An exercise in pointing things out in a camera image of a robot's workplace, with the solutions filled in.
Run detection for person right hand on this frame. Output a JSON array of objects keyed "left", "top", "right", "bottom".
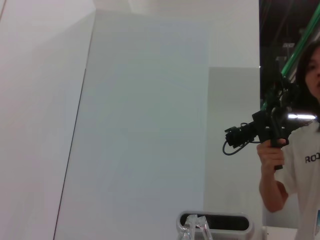
[{"left": 256, "top": 138, "right": 287, "bottom": 173}]

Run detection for black handheld teleoperation controller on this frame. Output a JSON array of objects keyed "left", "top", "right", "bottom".
[{"left": 221, "top": 74, "right": 316, "bottom": 171}]

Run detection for clear transparent glasses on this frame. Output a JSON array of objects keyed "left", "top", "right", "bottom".
[{"left": 178, "top": 213, "right": 213, "bottom": 240}]

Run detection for person right forearm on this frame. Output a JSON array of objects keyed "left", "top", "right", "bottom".
[{"left": 258, "top": 163, "right": 290, "bottom": 221}]

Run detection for person in white t-shirt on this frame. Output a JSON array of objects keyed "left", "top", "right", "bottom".
[{"left": 273, "top": 41, "right": 320, "bottom": 240}]

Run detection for green pipe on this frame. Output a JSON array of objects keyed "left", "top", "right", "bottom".
[{"left": 259, "top": 0, "right": 320, "bottom": 111}]

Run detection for silver black-faced depth camera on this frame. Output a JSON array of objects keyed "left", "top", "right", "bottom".
[{"left": 175, "top": 210, "right": 254, "bottom": 240}]

